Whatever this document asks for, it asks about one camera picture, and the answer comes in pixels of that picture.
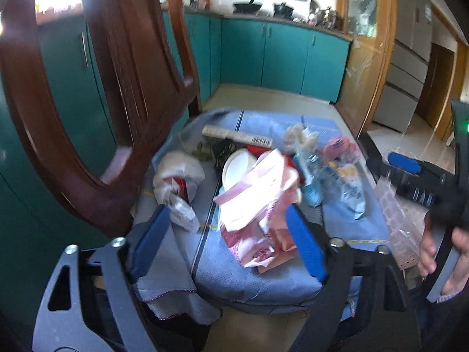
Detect pink plastic bag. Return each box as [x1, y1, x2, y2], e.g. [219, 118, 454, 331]
[214, 149, 302, 273]

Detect white plastic bag with red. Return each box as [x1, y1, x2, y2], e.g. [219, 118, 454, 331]
[153, 151, 205, 233]

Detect teal kitchen cabinets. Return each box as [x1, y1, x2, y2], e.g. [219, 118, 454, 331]
[1, 13, 351, 300]

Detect right hand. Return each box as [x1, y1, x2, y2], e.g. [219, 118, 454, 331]
[417, 212, 469, 297]

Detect white laundry basket bin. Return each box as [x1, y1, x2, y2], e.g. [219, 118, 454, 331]
[374, 177, 428, 270]

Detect clear blue plastic wrapper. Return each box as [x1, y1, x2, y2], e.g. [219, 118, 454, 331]
[293, 141, 339, 207]

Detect blue table cloth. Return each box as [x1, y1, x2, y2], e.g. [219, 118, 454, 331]
[134, 109, 390, 325]

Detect green leaves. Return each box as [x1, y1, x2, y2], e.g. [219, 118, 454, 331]
[192, 141, 214, 162]

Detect silver refrigerator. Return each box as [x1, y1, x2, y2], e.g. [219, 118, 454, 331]
[373, 0, 432, 133]

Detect white paper plate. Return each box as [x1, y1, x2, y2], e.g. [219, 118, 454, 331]
[222, 149, 257, 191]

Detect red snack wrapper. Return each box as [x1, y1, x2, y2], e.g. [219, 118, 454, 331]
[247, 145, 272, 158]

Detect white crumpled tissue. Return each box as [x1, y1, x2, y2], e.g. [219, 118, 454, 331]
[283, 123, 319, 154]

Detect dark green snack bag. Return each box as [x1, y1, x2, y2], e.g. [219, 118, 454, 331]
[211, 139, 237, 172]

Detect black cooking pot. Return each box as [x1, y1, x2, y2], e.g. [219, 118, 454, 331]
[273, 2, 293, 19]

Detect brown wooden chair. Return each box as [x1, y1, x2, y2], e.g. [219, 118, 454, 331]
[1, 0, 200, 238]

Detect black wok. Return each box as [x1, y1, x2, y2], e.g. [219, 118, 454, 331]
[232, 0, 262, 14]

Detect wooden glass door frame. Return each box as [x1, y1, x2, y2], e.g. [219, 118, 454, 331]
[335, 0, 397, 137]

